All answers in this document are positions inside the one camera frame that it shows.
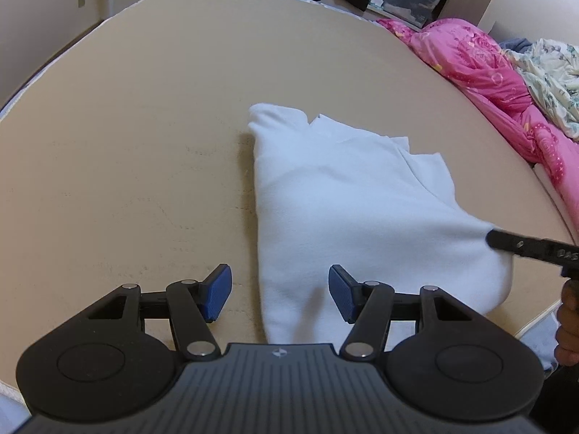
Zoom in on white long-sleeve shirt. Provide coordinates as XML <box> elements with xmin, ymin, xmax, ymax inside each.
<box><xmin>248</xmin><ymin>103</ymin><xmax>515</xmax><ymax>345</ymax></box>

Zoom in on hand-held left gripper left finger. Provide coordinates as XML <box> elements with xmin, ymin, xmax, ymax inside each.
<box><xmin>88</xmin><ymin>263</ymin><xmax>234</xmax><ymax>361</ymax></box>

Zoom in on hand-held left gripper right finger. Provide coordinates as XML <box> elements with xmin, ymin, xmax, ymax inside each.
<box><xmin>329</xmin><ymin>264</ymin><xmax>472</xmax><ymax>361</ymax></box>

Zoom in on person's right hand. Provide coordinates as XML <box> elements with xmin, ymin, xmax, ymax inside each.
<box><xmin>555</xmin><ymin>278</ymin><xmax>579</xmax><ymax>367</ymax></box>

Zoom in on pink quilt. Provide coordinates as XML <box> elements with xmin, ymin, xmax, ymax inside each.
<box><xmin>377</xmin><ymin>18</ymin><xmax>579</xmax><ymax>232</ymax></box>

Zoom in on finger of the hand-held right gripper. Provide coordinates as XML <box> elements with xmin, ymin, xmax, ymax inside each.
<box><xmin>486</xmin><ymin>228</ymin><xmax>579</xmax><ymax>278</ymax></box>

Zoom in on floral white quilt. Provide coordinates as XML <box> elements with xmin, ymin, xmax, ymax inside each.
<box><xmin>501</xmin><ymin>37</ymin><xmax>579</xmax><ymax>142</ymax></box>

